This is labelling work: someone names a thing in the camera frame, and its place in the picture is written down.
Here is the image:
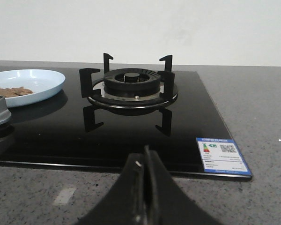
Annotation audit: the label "black glass gas cooktop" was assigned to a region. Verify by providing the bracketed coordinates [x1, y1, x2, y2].
[0, 68, 252, 180]

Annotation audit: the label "blue energy label sticker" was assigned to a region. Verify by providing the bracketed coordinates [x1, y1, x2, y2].
[196, 137, 252, 176]

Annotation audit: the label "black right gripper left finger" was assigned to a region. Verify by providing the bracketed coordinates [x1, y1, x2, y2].
[78, 153, 145, 225]

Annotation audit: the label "light blue plate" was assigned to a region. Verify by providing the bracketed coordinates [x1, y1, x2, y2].
[0, 69, 66, 108]

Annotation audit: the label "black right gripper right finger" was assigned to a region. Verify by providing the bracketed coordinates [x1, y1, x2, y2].
[144, 145, 220, 225]

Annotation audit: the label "right burner with black grate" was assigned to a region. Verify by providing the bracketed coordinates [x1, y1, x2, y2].
[79, 53, 178, 115]

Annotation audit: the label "brown meat pieces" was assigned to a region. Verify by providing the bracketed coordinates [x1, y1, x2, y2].
[0, 86, 34, 98]

